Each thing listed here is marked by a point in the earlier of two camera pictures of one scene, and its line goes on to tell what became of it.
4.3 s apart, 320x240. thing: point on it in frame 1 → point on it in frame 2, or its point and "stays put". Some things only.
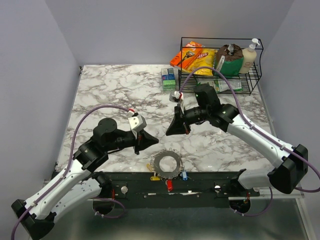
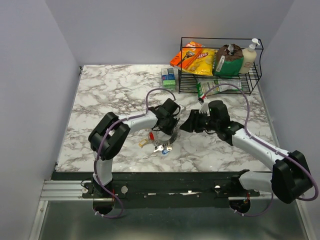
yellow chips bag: x=204 y=58 stays put
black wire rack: x=219 y=64 stays put
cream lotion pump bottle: x=249 y=55 stays put
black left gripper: x=143 y=139 → x=169 y=131
